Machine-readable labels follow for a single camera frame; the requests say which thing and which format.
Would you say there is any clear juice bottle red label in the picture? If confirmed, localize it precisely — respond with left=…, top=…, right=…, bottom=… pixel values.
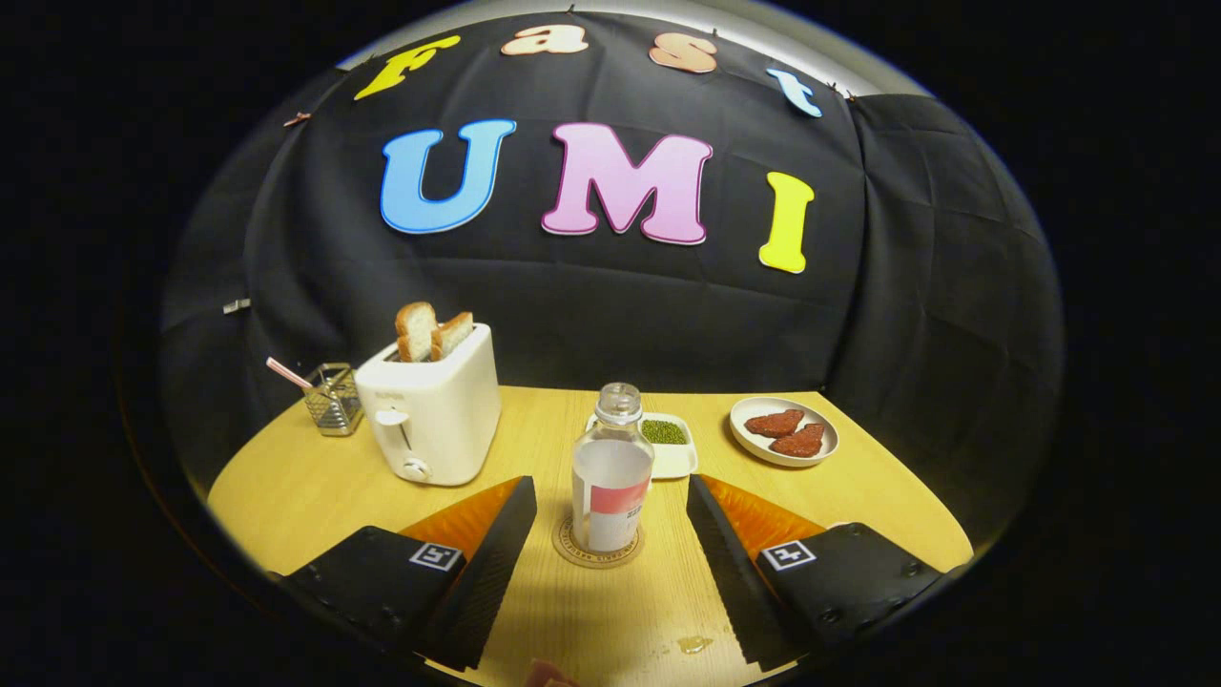
left=571, top=383, right=655, bottom=553

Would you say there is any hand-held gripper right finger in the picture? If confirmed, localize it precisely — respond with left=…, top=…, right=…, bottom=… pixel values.
left=685, top=474, right=945, bottom=672

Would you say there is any white toaster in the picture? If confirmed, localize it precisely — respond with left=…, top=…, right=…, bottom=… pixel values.
left=355, top=323, right=502, bottom=487

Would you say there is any wooden table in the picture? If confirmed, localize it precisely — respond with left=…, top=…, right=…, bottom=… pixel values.
left=207, top=385, right=974, bottom=687

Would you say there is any red meat piece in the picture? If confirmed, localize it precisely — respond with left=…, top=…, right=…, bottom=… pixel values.
left=771, top=424, right=825, bottom=458
left=744, top=409, right=805, bottom=439

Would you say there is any white divided grain dish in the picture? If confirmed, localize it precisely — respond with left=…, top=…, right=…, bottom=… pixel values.
left=586, top=412, right=698, bottom=480

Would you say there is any round wooden coaster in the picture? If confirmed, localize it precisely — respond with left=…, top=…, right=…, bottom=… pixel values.
left=551, top=513, right=645, bottom=570

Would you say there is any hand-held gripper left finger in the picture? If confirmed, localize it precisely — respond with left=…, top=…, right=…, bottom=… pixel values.
left=272, top=475, right=538, bottom=672

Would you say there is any metal mesh holder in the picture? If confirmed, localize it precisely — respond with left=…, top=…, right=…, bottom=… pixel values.
left=303, top=363, right=364, bottom=437

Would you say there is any white round plate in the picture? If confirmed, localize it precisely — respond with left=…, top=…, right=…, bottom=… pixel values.
left=730, top=397, right=839, bottom=468

